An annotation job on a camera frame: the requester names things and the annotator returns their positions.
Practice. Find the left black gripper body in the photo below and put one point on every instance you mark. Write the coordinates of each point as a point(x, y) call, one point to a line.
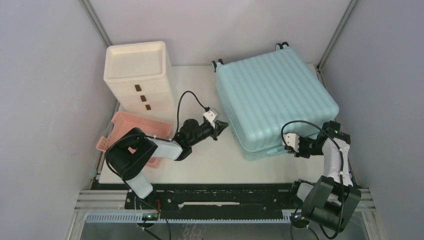
point(204, 131)

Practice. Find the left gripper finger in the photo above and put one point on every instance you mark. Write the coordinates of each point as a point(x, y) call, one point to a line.
point(221, 124)
point(218, 129)

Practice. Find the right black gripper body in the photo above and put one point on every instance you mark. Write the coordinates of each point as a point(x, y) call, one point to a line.
point(308, 147)

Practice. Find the light blue ribbed suitcase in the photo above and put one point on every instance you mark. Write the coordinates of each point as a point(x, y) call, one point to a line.
point(271, 94)

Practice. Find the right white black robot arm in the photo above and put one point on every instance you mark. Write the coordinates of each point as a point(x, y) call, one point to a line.
point(332, 200)

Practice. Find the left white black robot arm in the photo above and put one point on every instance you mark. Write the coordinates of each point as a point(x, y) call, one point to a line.
point(127, 157)

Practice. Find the pink perforated plastic basket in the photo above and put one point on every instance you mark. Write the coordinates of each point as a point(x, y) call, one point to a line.
point(122, 122)

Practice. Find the white three-drawer storage cabinet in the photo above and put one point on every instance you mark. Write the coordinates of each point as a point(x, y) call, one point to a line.
point(141, 77)

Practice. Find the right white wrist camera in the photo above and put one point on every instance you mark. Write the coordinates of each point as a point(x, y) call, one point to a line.
point(292, 140)

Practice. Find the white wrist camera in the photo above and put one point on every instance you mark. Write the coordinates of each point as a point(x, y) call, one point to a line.
point(211, 116)
point(292, 140)

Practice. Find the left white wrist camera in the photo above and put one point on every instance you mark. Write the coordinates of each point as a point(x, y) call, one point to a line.
point(211, 116)

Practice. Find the black mounting rail base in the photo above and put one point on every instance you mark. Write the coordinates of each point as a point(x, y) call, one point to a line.
point(209, 200)

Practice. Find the white slotted cable duct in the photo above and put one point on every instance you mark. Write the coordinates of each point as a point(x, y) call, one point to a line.
point(150, 218)

